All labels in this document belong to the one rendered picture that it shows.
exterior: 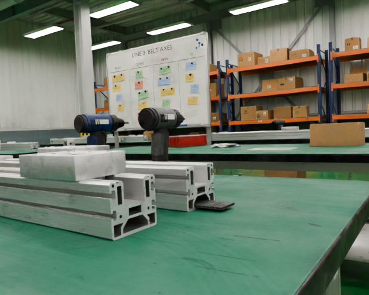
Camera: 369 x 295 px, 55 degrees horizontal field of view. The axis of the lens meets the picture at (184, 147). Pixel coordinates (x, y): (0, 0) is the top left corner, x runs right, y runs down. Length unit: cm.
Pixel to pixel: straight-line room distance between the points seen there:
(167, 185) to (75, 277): 32
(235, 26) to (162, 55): 852
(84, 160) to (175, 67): 351
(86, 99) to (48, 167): 868
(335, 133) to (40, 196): 210
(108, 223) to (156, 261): 12
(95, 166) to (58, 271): 20
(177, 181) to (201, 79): 319
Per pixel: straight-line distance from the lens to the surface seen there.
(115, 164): 62
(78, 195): 59
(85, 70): 940
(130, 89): 446
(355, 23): 1134
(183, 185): 67
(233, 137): 427
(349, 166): 201
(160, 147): 94
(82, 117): 112
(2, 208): 79
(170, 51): 412
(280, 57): 1064
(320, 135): 254
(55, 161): 61
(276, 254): 46
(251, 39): 1223
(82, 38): 955
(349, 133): 249
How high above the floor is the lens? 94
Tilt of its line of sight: 3 degrees down
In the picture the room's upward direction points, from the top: 3 degrees counter-clockwise
